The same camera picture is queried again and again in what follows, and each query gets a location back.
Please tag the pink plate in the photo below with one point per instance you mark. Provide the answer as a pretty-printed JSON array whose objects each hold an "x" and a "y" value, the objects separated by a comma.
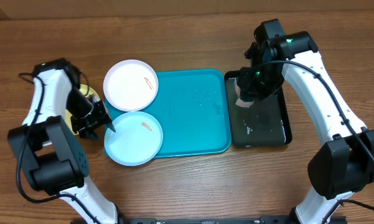
[{"x": 130, "y": 85}]

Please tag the teal plastic tray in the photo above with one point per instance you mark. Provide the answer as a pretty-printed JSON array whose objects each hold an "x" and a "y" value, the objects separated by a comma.
[{"x": 191, "y": 107}]

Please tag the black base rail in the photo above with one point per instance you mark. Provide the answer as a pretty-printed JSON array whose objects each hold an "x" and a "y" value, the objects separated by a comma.
[{"x": 261, "y": 220}]

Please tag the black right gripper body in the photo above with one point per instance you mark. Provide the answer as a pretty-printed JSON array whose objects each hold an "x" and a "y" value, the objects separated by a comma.
[{"x": 262, "y": 83}]

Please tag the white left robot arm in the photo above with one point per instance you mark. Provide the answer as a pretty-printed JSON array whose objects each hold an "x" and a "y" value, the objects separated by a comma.
[{"x": 51, "y": 163}]

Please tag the black plastic tray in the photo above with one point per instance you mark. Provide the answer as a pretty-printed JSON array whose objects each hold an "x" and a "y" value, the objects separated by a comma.
[{"x": 264, "y": 124}]

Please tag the light blue plate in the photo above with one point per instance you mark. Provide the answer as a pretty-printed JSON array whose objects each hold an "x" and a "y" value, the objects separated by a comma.
[{"x": 136, "y": 139}]

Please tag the teal sponge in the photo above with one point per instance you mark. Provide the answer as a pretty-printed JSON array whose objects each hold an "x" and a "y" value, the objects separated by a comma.
[{"x": 242, "y": 101}]

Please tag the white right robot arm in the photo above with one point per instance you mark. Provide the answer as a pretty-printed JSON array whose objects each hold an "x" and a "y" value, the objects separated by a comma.
[{"x": 344, "y": 163}]

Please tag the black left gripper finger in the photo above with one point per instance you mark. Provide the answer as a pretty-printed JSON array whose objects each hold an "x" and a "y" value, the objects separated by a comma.
[
  {"x": 88, "y": 134},
  {"x": 111, "y": 127}
]

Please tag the yellow-green plate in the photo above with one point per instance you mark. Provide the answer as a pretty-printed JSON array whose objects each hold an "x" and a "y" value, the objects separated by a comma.
[{"x": 87, "y": 91}]

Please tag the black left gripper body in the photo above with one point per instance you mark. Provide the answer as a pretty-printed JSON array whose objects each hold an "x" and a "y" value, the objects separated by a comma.
[{"x": 85, "y": 114}]

